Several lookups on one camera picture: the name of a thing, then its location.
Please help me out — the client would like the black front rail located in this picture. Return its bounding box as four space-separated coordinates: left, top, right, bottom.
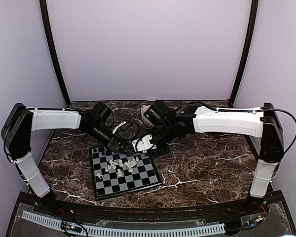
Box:
17 190 284 223

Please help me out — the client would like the right black frame post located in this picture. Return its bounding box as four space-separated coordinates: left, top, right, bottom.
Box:
227 0 259 108

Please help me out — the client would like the white slotted cable duct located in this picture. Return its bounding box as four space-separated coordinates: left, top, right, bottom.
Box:
21 210 225 237

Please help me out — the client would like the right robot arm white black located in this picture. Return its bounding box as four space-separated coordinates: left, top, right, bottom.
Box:
142 101 294 214

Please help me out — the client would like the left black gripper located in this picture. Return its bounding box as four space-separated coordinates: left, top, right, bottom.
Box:
85 123 131 155

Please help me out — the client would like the left black frame post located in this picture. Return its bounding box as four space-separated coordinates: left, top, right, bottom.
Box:
39 0 71 106

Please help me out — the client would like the black grey chessboard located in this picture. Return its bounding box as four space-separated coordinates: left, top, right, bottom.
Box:
89 147 162 200

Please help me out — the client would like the cream floral mug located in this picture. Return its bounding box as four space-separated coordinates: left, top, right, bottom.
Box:
141 105 154 128

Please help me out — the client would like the black frame post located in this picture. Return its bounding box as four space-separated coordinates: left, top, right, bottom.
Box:
227 0 259 108
39 0 71 106

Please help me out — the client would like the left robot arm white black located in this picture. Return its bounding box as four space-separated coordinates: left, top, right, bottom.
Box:
1 103 124 215

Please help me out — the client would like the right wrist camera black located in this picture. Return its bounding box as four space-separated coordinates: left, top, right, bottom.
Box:
145 101 177 126

